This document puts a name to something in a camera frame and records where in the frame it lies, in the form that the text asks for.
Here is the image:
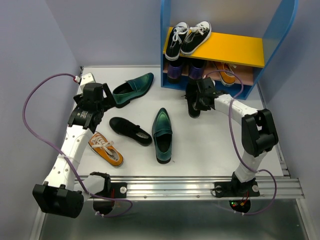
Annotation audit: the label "green loafer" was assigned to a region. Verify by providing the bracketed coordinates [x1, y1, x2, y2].
[152, 107, 173, 164]
[112, 72, 154, 109]

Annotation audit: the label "purple boot right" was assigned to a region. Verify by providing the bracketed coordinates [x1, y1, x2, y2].
[188, 59, 207, 81]

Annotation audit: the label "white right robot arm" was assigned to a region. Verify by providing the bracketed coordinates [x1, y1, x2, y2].
[195, 77, 279, 198]

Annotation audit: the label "green loafer back left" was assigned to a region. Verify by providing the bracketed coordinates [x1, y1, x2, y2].
[112, 72, 154, 109]

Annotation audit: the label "black white sneaker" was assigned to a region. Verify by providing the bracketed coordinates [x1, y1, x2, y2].
[165, 21, 189, 61]
[180, 21, 212, 56]

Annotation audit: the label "blue shoe shelf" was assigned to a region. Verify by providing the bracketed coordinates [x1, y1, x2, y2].
[160, 0, 299, 100]

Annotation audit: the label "aluminium mounting rail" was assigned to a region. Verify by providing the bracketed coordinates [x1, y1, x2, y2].
[111, 176, 305, 202]

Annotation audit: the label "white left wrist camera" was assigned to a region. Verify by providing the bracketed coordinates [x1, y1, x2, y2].
[79, 72, 96, 88]

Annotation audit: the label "black slip-on sneaker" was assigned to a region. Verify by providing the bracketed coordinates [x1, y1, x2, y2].
[109, 117, 152, 147]

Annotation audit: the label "purple boot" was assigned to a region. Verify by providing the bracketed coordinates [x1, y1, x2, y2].
[167, 60, 185, 84]
[188, 59, 207, 81]

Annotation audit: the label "black white sneaker right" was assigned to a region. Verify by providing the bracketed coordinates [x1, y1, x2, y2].
[180, 21, 212, 56]

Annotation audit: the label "orange sneaker white laces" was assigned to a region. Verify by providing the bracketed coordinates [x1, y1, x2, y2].
[213, 61, 237, 87]

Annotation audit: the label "black white sneaker left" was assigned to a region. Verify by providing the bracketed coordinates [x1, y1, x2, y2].
[165, 21, 189, 61]

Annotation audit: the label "green loafer centre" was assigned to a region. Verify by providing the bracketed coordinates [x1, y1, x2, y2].
[152, 107, 173, 164]

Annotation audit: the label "black lace-up sneaker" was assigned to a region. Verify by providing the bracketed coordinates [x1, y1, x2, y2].
[183, 83, 201, 119]

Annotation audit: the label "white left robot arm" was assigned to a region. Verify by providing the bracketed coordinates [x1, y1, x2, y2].
[32, 82, 115, 218]

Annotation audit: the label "purple boot left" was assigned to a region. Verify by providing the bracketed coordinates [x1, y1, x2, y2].
[167, 60, 185, 84]

